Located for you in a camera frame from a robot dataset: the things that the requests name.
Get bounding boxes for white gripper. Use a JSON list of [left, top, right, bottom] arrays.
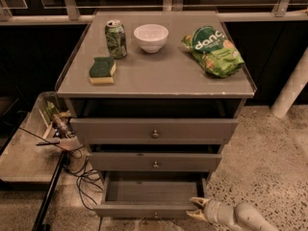
[[186, 197, 235, 225]]

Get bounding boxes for grey middle drawer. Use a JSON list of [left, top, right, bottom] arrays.
[[89, 152, 222, 172]]

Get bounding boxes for green chip bag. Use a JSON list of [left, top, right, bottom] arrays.
[[182, 26, 244, 78]]

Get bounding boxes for grey drawer cabinet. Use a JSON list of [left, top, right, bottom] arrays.
[[54, 10, 258, 191]]

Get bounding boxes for white diagonal pole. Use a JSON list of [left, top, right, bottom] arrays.
[[270, 47, 308, 118]]

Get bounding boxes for grey bottom drawer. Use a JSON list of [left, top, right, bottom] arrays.
[[94, 171, 208, 218]]

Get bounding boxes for black cable on floor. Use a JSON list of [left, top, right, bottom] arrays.
[[63, 144, 105, 231]]

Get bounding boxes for green soda can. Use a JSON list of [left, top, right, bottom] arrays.
[[105, 19, 127, 59]]

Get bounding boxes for clear plastic bin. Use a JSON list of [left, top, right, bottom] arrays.
[[21, 91, 82, 155]]

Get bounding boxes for black metal stand leg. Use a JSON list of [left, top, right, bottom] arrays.
[[32, 151, 67, 231]]

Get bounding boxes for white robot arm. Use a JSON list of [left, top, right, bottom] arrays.
[[187, 197, 279, 231]]

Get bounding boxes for green yellow sponge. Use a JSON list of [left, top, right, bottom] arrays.
[[89, 57, 116, 85]]

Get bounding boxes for grey top drawer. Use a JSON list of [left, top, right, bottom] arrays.
[[70, 118, 238, 144]]

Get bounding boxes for clutter items in bin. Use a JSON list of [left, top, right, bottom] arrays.
[[39, 101, 75, 139]]

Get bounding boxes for white ceramic bowl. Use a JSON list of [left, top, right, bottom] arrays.
[[134, 24, 168, 53]]

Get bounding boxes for metal window railing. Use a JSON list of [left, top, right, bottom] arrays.
[[0, 0, 308, 25]]

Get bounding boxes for grey drawer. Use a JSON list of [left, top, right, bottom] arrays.
[[89, 152, 222, 172], [70, 118, 238, 144], [94, 171, 208, 218]]

